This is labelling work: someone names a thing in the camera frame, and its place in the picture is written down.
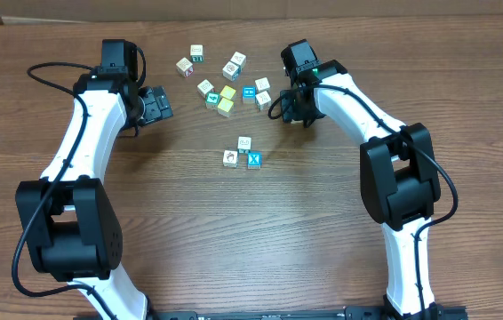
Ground white block brown picture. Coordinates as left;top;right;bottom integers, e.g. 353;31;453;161
255;91;272;110

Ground yellow block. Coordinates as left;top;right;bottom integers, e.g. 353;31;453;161
220;85;236;100
217;98;234;117

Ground white block teal side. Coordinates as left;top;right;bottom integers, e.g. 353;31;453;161
247;152;262;169

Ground white acorn picture block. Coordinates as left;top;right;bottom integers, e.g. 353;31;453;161
222;150;239;168

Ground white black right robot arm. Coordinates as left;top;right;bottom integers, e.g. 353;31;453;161
276;40;441;319

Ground white block red side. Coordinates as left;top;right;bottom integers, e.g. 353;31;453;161
176;57;194;77

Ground white block red trim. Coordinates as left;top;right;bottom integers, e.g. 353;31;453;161
197;79;215;99

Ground green number four block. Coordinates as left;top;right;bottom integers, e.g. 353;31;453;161
205;92;221;109

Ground white block green side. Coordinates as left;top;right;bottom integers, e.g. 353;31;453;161
190;44;204;63

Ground white block blue side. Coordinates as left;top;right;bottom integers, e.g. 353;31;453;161
222;61;240;82

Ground brown cardboard backdrop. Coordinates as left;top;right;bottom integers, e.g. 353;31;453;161
0;0;503;24

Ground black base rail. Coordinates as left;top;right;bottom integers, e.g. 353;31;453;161
73;304;470;320

